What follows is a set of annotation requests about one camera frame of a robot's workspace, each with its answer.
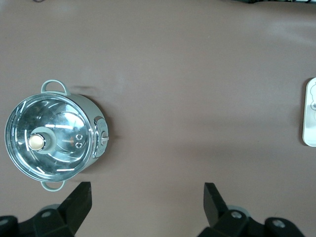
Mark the grey pot with glass lid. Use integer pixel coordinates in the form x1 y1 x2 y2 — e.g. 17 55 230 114
4 79 111 193

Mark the cream bear print tray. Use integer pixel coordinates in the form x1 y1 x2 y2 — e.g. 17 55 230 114
301 77 316 147

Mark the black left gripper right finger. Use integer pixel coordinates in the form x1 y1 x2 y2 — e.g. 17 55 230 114
198 182 262 237

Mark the glass pot lid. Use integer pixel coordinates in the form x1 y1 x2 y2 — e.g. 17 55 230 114
4 93 96 180

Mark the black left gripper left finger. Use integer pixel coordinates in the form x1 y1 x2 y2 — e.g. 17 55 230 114
33 182 92 237

